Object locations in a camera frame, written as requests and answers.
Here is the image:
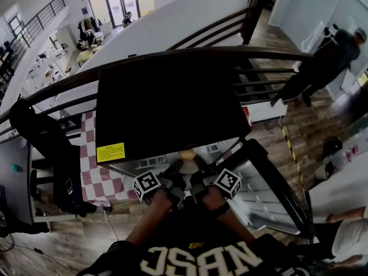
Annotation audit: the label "glass entrance doors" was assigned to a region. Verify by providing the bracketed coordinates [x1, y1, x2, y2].
[85, 0, 156, 28]

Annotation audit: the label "red white checkered tablecloth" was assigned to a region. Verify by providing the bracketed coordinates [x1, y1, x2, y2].
[79, 110, 139, 209]

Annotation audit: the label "frosted glass partition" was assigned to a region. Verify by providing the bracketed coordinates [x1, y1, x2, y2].
[269, 0, 368, 97]

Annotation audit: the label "clothes rack with coats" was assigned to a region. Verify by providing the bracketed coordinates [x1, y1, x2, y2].
[76, 16, 102, 40]

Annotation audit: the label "person's left forearm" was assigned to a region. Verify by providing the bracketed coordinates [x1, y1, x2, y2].
[125, 188, 173, 246]

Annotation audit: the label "red white box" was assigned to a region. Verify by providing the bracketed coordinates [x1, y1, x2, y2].
[241, 106, 254, 129]

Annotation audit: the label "dark curved railing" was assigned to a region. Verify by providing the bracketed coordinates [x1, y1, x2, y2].
[0, 46, 316, 143]

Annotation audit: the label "grey balcony railing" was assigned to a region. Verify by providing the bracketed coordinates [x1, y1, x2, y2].
[0, 0, 66, 103]

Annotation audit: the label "black mini fridge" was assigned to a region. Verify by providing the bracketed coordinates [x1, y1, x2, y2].
[94, 56, 316, 239]

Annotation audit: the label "white panel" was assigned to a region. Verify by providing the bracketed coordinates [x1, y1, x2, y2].
[247, 98, 288, 123]

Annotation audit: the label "person's right forearm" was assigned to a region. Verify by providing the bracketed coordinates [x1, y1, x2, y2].
[201, 187, 256, 244]

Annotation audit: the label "black floor cable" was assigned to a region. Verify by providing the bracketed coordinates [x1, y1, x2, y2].
[0, 231, 77, 273]

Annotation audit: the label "yellow black floor tape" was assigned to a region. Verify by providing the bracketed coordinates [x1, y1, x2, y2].
[280, 125, 306, 191]

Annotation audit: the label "white power cable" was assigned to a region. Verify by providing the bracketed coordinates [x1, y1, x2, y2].
[103, 208, 120, 241]

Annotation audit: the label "grey desk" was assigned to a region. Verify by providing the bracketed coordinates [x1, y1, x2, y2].
[0, 136, 75, 232]

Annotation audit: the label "white container with black patch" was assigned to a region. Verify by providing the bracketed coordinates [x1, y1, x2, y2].
[315, 159, 336, 181]

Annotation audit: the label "black bag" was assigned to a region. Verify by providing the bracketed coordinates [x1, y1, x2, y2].
[323, 136, 343, 158]

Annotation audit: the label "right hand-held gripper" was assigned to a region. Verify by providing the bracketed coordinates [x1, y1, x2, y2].
[191, 156, 242, 204]

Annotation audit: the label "black office chair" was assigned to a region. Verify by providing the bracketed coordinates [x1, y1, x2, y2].
[9, 98, 97, 218]

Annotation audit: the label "black wristwatch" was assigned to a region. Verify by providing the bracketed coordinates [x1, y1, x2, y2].
[214, 201, 231, 216]

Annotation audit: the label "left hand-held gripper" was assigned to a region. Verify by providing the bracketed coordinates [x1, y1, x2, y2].
[132, 159, 186, 209]

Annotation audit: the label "person's black lettered shirt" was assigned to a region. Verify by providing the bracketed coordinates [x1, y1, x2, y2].
[76, 208, 317, 276]

